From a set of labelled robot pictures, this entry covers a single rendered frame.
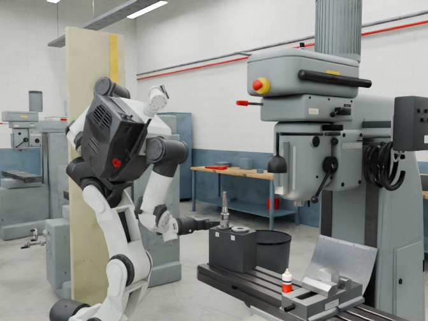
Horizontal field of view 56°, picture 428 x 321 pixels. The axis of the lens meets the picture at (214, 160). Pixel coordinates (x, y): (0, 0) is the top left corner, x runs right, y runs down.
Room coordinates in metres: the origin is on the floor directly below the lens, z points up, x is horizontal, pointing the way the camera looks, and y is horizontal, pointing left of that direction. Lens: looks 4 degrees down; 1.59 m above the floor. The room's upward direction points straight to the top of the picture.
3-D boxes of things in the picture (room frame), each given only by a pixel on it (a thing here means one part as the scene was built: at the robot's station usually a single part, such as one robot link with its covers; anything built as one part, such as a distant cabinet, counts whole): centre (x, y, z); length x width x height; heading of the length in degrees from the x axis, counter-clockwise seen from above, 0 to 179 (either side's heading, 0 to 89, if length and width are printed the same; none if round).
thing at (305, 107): (1.70, -0.39, 1.68); 0.34 x 0.24 x 0.10; 130
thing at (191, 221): (1.94, 0.10, 1.13); 0.13 x 0.12 x 0.10; 35
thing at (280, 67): (1.68, -0.37, 1.81); 0.47 x 0.26 x 0.16; 130
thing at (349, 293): (1.54, -0.43, 0.96); 0.35 x 0.15 x 0.11; 127
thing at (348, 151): (1.80, -0.51, 1.47); 0.24 x 0.19 x 0.26; 40
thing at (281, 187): (1.60, -0.27, 1.45); 0.04 x 0.04 x 0.21; 40
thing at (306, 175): (1.67, -0.36, 1.47); 0.21 x 0.19 x 0.32; 40
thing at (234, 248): (2.02, -0.09, 1.00); 0.22 x 0.12 x 0.20; 49
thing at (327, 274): (1.56, -0.45, 1.01); 0.06 x 0.05 x 0.06; 37
